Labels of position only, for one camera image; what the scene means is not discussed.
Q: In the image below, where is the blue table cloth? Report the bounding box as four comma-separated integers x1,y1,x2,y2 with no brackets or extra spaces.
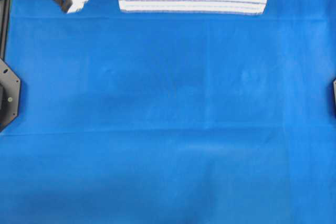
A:
1,0,335,223

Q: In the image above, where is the black left frame rail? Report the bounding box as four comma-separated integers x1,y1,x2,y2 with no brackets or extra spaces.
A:
0,0,11,61

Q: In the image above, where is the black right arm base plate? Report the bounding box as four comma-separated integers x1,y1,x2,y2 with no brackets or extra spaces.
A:
332,79,336,113

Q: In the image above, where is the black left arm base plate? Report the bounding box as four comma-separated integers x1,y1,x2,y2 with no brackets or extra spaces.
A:
1,59,20,132

